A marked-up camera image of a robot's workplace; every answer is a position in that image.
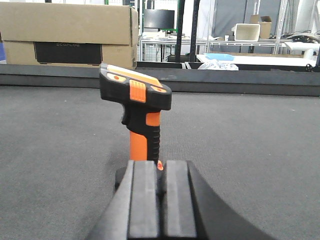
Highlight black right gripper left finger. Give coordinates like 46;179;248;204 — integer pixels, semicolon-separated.
86;160;160;240

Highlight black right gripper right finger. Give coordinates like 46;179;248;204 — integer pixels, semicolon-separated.
162;160;272;240

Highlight orange black barcode scanner gun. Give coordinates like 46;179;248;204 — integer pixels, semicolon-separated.
99;63;172;171

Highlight small open cardboard box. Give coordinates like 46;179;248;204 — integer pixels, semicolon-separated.
249;14;272;39

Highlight large cardboard box black panel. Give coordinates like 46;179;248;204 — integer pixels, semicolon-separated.
0;2;138;69

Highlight crumpled plastic bag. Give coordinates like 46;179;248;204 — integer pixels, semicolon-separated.
197;59;239;71

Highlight light blue tray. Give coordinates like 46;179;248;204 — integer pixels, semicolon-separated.
204;53;235;61

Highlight dark grey raised platform edge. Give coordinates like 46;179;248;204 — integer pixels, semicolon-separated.
0;64;320;97

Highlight white plastic bin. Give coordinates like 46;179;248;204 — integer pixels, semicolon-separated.
231;23;261;42

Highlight white table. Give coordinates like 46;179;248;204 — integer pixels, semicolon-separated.
196;53;320;68

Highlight black computer monitor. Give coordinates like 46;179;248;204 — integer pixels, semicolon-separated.
143;9;175;29

